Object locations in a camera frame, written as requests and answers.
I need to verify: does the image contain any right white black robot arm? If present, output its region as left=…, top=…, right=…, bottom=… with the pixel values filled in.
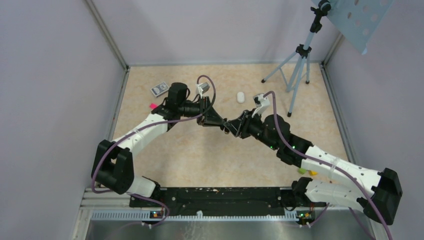
left=223, top=110, right=403, bottom=226

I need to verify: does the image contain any pink marker piece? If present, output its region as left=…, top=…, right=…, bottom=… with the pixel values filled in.
left=149, top=103, right=158, bottom=109

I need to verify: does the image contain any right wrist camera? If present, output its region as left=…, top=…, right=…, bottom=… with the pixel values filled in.
left=252, top=93, right=271, bottom=117

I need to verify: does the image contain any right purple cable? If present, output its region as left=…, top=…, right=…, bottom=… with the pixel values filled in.
left=263, top=91, right=394, bottom=240

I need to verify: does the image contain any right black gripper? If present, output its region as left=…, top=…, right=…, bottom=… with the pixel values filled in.
left=224, top=107, right=279, bottom=151

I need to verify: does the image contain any light blue tripod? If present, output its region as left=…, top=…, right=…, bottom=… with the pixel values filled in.
left=261, top=0, right=332, bottom=117

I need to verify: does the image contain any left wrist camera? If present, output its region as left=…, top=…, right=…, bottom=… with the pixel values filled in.
left=196, top=82, right=210, bottom=98

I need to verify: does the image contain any playing card deck box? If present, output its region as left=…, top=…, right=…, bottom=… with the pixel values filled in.
left=150, top=81, right=170, bottom=98

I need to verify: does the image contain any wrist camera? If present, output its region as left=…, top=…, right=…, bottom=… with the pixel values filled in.
left=196, top=82, right=210, bottom=98
left=252, top=93, right=271, bottom=117

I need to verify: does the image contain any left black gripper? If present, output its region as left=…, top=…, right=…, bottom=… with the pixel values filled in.
left=178, top=96, right=225, bottom=127

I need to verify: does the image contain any perforated blue metal panel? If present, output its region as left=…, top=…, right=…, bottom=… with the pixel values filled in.
left=311, top=0, right=394, bottom=55

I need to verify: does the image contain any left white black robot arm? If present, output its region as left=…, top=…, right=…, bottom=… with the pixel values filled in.
left=91, top=82, right=218, bottom=207

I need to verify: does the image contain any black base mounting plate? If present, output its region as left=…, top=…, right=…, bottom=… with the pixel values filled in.
left=129, top=186, right=326, bottom=217

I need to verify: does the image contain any white earbud charging case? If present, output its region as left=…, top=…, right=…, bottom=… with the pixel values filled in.
left=236, top=91, right=246, bottom=104

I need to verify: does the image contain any green cube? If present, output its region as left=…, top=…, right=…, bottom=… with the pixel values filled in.
left=298, top=168, right=307, bottom=175

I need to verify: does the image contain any white toothed cable rail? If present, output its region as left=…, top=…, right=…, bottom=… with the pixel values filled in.
left=91, top=210, right=299, bottom=222

